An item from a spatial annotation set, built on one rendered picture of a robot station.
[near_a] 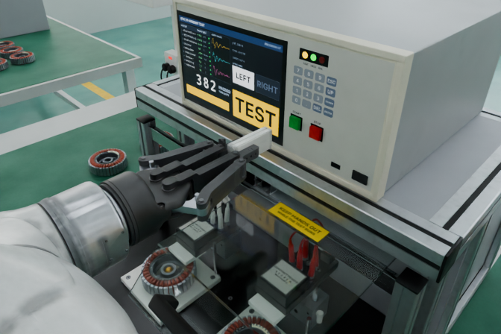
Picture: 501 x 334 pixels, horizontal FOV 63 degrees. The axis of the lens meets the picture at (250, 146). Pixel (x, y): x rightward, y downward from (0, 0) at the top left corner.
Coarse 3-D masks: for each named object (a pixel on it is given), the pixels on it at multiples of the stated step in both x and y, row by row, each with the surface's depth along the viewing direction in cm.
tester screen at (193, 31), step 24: (192, 24) 70; (192, 48) 73; (216, 48) 68; (240, 48) 64; (264, 48) 60; (192, 72) 75; (216, 72) 70; (264, 72) 62; (192, 96) 78; (216, 96) 73; (264, 96) 64; (240, 120) 70
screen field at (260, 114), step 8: (240, 96) 68; (248, 96) 66; (240, 104) 69; (248, 104) 67; (256, 104) 66; (264, 104) 64; (240, 112) 70; (248, 112) 68; (256, 112) 66; (264, 112) 65; (272, 112) 64; (248, 120) 69; (256, 120) 67; (264, 120) 66; (272, 120) 64; (272, 128) 65
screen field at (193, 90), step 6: (186, 84) 78; (192, 90) 78; (198, 90) 76; (198, 96) 77; (204, 96) 75; (210, 96) 74; (210, 102) 75; (216, 102) 73; (222, 102) 72; (228, 108) 72
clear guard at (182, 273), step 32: (256, 192) 65; (192, 224) 59; (224, 224) 59; (256, 224) 59; (288, 224) 59; (320, 224) 59; (160, 256) 55; (192, 256) 54; (224, 256) 54; (256, 256) 54; (288, 256) 54; (320, 256) 54; (352, 256) 54; (384, 256) 54; (160, 288) 53; (192, 288) 51; (224, 288) 50; (256, 288) 50; (288, 288) 50; (320, 288) 50; (352, 288) 50; (192, 320) 49; (224, 320) 47; (256, 320) 46; (288, 320) 46; (320, 320) 46
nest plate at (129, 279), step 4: (136, 268) 89; (140, 268) 89; (132, 272) 88; (136, 272) 88; (140, 272) 88; (124, 276) 87; (128, 276) 87; (132, 276) 87; (136, 276) 87; (124, 280) 86; (128, 280) 86; (132, 280) 86; (128, 284) 85; (132, 284) 85; (128, 288) 85
